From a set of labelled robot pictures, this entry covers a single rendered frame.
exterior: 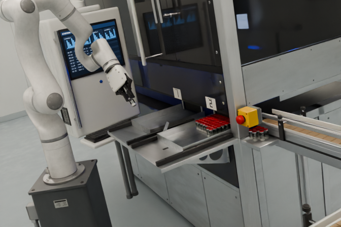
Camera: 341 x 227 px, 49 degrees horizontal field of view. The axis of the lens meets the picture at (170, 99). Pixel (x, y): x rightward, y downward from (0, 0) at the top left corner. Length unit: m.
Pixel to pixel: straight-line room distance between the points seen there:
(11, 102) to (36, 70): 5.37
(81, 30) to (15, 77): 5.23
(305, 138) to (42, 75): 1.09
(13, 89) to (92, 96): 4.60
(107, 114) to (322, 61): 1.35
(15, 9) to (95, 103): 1.05
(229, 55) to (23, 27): 0.85
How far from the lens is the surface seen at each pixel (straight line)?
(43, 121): 1.73
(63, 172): 1.75
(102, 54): 1.81
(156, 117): 2.24
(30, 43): 1.63
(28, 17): 1.58
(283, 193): 2.04
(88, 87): 2.41
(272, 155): 1.91
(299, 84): 1.93
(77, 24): 1.74
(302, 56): 1.93
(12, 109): 7.02
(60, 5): 1.71
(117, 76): 1.77
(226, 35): 1.62
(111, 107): 2.51
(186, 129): 1.95
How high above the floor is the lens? 1.55
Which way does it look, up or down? 15 degrees down
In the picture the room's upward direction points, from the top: 10 degrees counter-clockwise
